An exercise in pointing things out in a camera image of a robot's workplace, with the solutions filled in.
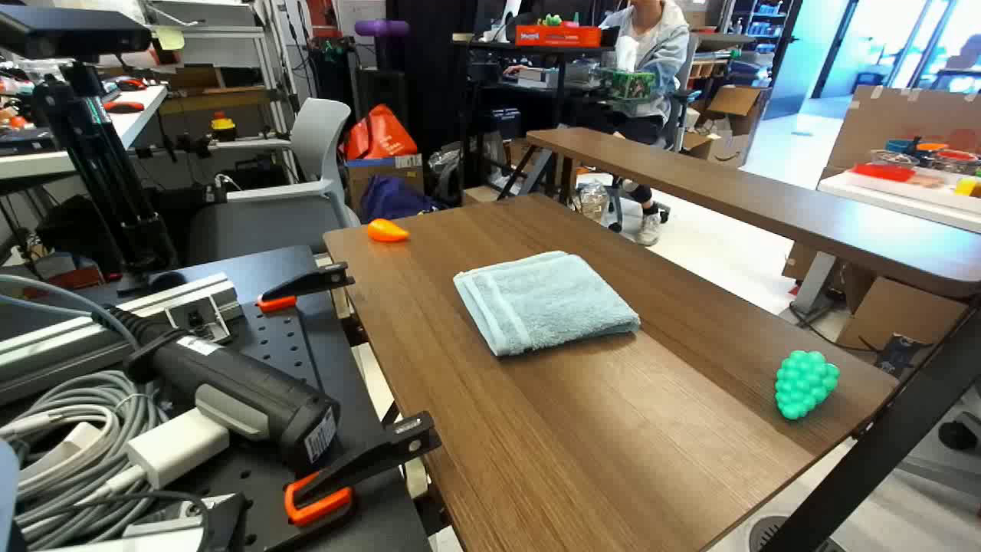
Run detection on light blue towel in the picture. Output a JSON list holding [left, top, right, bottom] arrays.
[[454, 250, 640, 356]]

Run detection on orange carrot toy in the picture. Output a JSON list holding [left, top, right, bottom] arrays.
[[364, 218, 409, 245]]

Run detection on orange bag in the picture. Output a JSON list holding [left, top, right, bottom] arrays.
[[344, 104, 418, 161]]

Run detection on black perforated mounting board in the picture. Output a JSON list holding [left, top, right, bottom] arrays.
[[80, 241, 432, 552]]

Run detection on grey office chair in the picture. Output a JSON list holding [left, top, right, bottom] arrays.
[[188, 97, 357, 265]]

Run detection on black orange clamp far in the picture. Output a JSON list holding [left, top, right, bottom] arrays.
[[255, 265, 351, 315]]

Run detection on black orange clamp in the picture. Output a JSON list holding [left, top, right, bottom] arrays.
[[255, 265, 351, 315], [281, 412, 442, 529]]

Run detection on black orange clamp near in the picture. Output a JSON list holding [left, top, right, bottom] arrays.
[[281, 412, 442, 529]]

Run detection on black handheld scanner device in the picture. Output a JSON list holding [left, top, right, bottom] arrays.
[[128, 327, 339, 476]]

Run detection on seated person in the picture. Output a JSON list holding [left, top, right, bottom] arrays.
[[599, 0, 688, 146]]

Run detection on green grape bunch toy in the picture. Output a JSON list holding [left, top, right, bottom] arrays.
[[773, 349, 841, 422]]

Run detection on long wooden shelf board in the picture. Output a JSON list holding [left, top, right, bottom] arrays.
[[528, 126, 981, 300]]

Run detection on cardboard box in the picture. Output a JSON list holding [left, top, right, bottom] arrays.
[[837, 277, 966, 349]]

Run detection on aluminium extrusion rail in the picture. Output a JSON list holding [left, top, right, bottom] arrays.
[[0, 273, 242, 398]]

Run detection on grey cable bundle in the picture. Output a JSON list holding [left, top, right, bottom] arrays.
[[0, 369, 164, 545]]

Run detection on black camera tripod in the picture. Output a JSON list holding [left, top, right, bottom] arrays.
[[0, 3, 179, 273]]

